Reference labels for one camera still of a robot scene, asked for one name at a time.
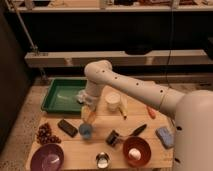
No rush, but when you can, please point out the orange apple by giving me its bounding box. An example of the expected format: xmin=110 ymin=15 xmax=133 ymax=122
xmin=87 ymin=112 xmax=96 ymax=124

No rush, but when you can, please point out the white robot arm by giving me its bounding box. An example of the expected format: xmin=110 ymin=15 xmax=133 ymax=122
xmin=84 ymin=60 xmax=213 ymax=171

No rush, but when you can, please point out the blue plastic cup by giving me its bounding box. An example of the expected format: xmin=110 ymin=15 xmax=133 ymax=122
xmin=79 ymin=123 xmax=93 ymax=140

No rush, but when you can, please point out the white plastic cup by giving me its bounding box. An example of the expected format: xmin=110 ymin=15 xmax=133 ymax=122
xmin=105 ymin=92 xmax=121 ymax=112

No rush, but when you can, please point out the small metal cup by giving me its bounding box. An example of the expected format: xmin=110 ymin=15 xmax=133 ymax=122
xmin=96 ymin=152 xmax=110 ymax=169

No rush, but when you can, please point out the dark brown rectangular block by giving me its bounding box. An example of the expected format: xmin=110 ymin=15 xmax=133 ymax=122
xmin=58 ymin=119 xmax=78 ymax=137

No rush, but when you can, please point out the green plastic tray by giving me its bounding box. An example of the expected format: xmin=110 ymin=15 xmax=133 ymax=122
xmin=41 ymin=78 xmax=86 ymax=116

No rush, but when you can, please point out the bunch of dark grapes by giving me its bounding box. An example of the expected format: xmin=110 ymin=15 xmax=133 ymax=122
xmin=36 ymin=123 xmax=61 ymax=145

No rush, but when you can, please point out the purple bowl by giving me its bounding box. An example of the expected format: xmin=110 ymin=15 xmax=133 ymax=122
xmin=30 ymin=144 xmax=64 ymax=171

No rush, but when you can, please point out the red bowl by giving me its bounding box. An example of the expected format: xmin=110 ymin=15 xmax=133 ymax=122
xmin=123 ymin=137 xmax=151 ymax=167

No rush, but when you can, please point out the white egg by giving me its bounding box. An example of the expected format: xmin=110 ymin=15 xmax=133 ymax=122
xmin=128 ymin=148 xmax=141 ymax=160

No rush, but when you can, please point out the blue sponge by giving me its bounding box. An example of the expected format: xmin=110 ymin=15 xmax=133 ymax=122
xmin=155 ymin=126 xmax=174 ymax=149

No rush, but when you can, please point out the metal shelf rack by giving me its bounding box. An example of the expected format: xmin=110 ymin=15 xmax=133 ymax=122
xmin=3 ymin=0 xmax=213 ymax=83

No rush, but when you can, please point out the yellow handled utensil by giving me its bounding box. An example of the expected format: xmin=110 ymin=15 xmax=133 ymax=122
xmin=120 ymin=97 xmax=127 ymax=120

